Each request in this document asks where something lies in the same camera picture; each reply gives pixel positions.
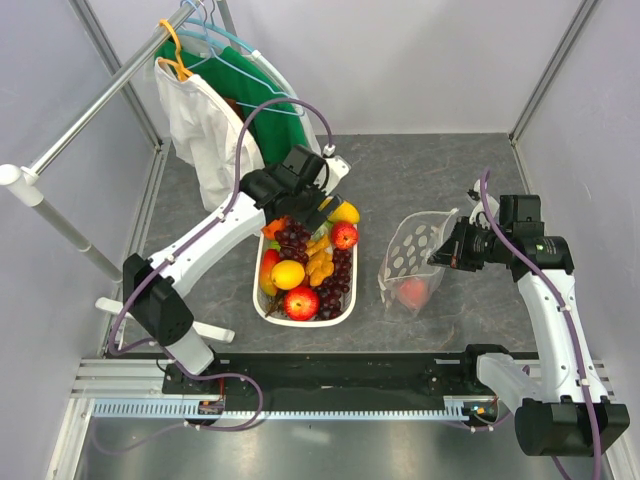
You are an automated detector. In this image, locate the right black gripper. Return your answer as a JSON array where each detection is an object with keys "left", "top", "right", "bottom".
[{"left": 428, "top": 216, "right": 512, "bottom": 272}]

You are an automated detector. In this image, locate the dark purple grape bunch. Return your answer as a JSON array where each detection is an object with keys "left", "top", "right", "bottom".
[{"left": 274, "top": 217, "right": 311, "bottom": 265}]

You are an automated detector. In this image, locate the clear polka dot zip bag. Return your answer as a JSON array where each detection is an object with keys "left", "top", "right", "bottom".
[{"left": 377, "top": 208, "right": 460, "bottom": 315}]

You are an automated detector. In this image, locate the pink peach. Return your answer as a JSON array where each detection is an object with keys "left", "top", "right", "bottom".
[{"left": 396, "top": 277, "right": 430, "bottom": 311}]

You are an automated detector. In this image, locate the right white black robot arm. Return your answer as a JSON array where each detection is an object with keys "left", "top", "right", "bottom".
[{"left": 428, "top": 192, "right": 630, "bottom": 458}]

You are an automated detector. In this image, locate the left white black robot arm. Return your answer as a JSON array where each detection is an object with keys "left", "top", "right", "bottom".
[{"left": 123, "top": 145, "right": 350, "bottom": 393}]

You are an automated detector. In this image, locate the green cabbage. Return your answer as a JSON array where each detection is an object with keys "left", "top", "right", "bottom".
[{"left": 311, "top": 222, "right": 332, "bottom": 242}]

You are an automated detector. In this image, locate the yellow red mango back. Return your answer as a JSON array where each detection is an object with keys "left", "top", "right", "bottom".
[{"left": 328, "top": 201, "right": 360, "bottom": 224}]

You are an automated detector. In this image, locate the red apple back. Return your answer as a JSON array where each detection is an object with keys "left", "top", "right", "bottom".
[{"left": 331, "top": 221, "right": 359, "bottom": 250}]

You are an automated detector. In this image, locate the red apple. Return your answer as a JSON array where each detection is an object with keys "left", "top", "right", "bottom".
[
  {"left": 331, "top": 221, "right": 359, "bottom": 250},
  {"left": 284, "top": 286, "right": 320, "bottom": 321}
]

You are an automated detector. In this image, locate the orange fruit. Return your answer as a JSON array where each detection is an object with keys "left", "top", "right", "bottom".
[{"left": 262, "top": 218, "right": 286, "bottom": 240}]

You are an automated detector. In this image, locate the yellow ginger root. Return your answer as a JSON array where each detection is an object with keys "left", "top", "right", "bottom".
[{"left": 305, "top": 235, "right": 334, "bottom": 287}]

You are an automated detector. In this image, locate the red yellow mango left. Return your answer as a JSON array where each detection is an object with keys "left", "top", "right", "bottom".
[{"left": 258, "top": 249, "right": 280, "bottom": 297}]

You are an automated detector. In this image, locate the white plastic fruit basket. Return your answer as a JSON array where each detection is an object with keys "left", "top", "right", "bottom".
[{"left": 253, "top": 219, "right": 359, "bottom": 328}]

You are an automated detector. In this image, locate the yellow lemon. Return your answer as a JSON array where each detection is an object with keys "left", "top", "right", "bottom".
[{"left": 270, "top": 260, "right": 306, "bottom": 290}]

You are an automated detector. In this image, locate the dark grape bunch right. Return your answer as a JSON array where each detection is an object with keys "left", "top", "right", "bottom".
[{"left": 313, "top": 249, "right": 353, "bottom": 320}]

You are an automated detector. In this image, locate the red apple front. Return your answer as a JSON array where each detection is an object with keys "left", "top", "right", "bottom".
[{"left": 284, "top": 286, "right": 320, "bottom": 321}]

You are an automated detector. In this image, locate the green shirt on hanger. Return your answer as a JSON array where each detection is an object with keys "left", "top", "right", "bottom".
[{"left": 153, "top": 40, "right": 319, "bottom": 169}]

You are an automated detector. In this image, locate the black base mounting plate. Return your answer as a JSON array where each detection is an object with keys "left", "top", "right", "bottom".
[{"left": 161, "top": 349, "right": 541, "bottom": 406}]

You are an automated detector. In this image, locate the white shirt on hanger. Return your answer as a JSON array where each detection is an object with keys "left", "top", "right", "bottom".
[{"left": 154, "top": 57, "right": 265, "bottom": 212}]

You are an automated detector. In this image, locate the orange clothes hanger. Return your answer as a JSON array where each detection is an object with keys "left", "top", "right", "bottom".
[{"left": 157, "top": 19, "right": 193, "bottom": 82}]

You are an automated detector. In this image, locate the blue clothes hanger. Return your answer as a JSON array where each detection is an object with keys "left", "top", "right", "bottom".
[{"left": 178, "top": 17, "right": 296, "bottom": 112}]

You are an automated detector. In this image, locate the metal clothes rack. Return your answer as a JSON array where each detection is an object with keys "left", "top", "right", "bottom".
[{"left": 0, "top": 0, "right": 236, "bottom": 345}]

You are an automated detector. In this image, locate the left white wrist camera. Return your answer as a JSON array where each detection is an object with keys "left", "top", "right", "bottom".
[{"left": 319, "top": 145, "right": 351, "bottom": 194}]

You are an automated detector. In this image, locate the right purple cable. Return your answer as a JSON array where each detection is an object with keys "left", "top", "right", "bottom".
[{"left": 444, "top": 168, "right": 604, "bottom": 480}]

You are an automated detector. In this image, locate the purple cable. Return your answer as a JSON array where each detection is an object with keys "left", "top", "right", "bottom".
[
  {"left": 89, "top": 97, "right": 337, "bottom": 454},
  {"left": 444, "top": 168, "right": 604, "bottom": 480}
]

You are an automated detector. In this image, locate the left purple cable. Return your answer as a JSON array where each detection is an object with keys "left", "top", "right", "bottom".
[{"left": 89, "top": 97, "right": 337, "bottom": 454}]

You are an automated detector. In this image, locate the light blue cable duct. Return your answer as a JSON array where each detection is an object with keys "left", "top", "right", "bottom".
[{"left": 92, "top": 397, "right": 519, "bottom": 420}]

